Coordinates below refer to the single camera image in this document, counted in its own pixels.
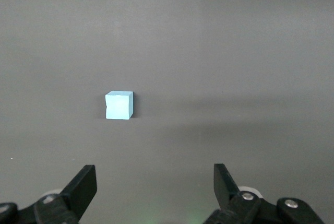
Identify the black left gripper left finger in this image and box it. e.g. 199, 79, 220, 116
0, 164, 98, 224

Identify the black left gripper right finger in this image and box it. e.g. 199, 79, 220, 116
203, 163, 326, 224

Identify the light blue block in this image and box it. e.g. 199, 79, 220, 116
105, 90, 134, 121

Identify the dark grey table cover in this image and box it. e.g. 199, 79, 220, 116
0, 0, 334, 224

